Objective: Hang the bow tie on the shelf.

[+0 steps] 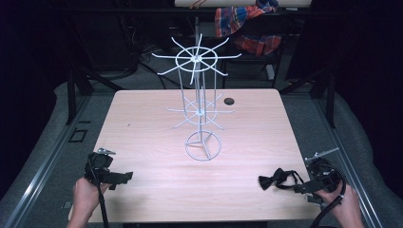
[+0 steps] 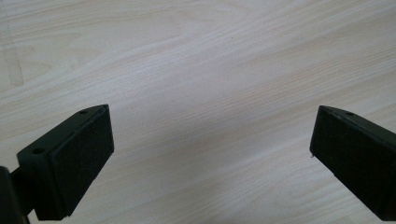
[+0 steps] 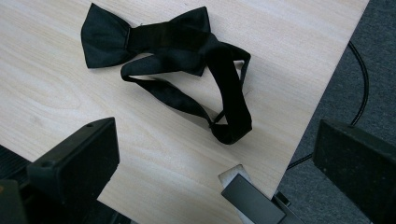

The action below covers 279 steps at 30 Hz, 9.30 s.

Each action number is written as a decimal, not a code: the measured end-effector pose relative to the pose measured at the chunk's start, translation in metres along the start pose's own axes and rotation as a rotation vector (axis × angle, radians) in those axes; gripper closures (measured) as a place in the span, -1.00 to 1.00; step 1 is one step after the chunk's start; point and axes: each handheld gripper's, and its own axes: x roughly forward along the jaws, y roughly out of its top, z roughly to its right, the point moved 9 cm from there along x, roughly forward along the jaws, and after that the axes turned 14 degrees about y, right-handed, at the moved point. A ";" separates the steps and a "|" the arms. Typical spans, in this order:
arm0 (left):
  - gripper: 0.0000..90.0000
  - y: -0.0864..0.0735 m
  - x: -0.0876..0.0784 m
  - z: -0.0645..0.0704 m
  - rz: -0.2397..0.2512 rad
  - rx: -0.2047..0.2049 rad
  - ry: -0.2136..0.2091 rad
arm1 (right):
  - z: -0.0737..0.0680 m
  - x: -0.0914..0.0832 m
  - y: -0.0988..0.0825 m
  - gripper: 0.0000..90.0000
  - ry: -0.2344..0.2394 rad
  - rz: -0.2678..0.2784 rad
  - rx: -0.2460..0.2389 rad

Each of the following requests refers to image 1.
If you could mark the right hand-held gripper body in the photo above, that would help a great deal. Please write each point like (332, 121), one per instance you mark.
(324, 174)

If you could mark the person's left hand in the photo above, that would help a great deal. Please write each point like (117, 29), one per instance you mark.
(85, 198)

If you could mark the red blue plaid cloth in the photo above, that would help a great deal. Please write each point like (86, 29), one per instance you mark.
(234, 17)

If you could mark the black metal stand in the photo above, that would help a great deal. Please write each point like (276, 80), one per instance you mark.
(72, 95)
(330, 101)

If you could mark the aluminium floor rail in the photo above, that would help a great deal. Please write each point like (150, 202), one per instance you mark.
(41, 171)
(351, 164)

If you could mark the person's right hand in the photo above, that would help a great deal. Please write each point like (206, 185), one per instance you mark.
(345, 204)

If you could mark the black metal chair frame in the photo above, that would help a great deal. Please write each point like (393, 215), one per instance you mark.
(275, 68)

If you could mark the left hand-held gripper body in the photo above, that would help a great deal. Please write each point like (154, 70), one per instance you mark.
(99, 163)

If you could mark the black bow tie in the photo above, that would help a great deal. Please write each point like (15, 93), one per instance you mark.
(268, 182)

